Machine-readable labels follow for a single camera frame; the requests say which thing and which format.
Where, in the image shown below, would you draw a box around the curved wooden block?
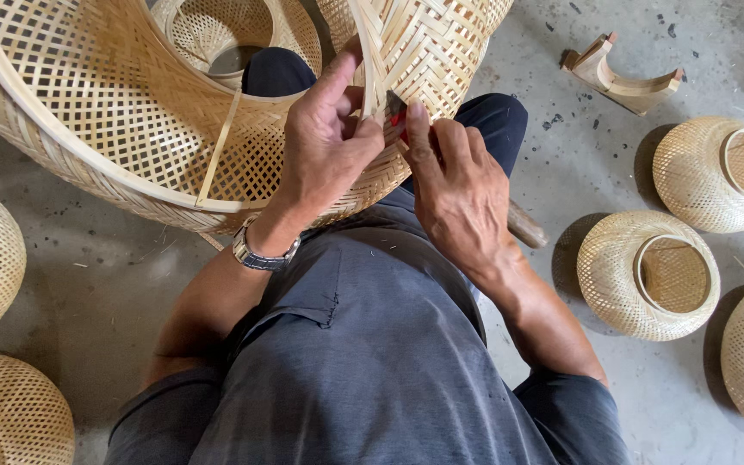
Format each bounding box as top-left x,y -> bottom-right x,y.
561,31 -> 686,117

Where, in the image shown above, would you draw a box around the knife with long wooden handle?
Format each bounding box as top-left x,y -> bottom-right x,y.
385,89 -> 549,250

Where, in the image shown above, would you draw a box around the dark blue trousers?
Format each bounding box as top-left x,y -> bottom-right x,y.
241,46 -> 529,195

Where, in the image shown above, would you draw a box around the grey shirt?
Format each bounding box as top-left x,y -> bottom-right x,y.
104,187 -> 631,465

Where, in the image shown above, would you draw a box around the person's left hand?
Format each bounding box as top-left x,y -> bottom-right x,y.
246,46 -> 386,243

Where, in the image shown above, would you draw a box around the large woven bamboo lampshade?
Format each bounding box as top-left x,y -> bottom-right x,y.
0,0 -> 515,236

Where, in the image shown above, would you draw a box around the person's right hand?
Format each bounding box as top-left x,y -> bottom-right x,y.
403,99 -> 520,279

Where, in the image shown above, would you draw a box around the silver metal wristwatch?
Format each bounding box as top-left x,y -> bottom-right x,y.
231,216 -> 302,272

